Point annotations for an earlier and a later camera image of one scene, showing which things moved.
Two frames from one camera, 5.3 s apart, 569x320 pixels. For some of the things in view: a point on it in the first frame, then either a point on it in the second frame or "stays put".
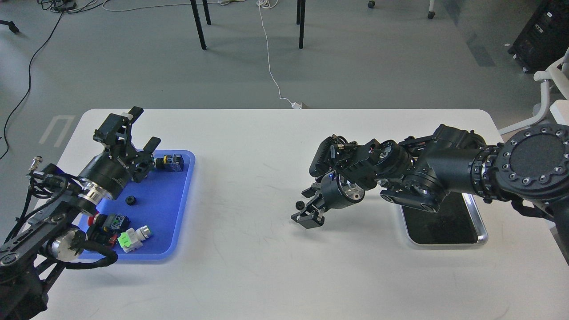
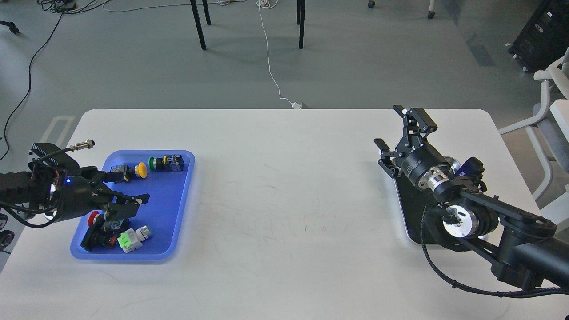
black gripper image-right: x=337 y=192 -> x=417 y=124
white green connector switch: x=131 y=240 stays put
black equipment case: x=544 y=39 stays put
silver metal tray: x=457 y=222 -> x=416 y=202
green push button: x=171 y=163 stays put
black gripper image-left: x=120 y=162 -> x=82 y=191
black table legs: x=200 y=31 stays put
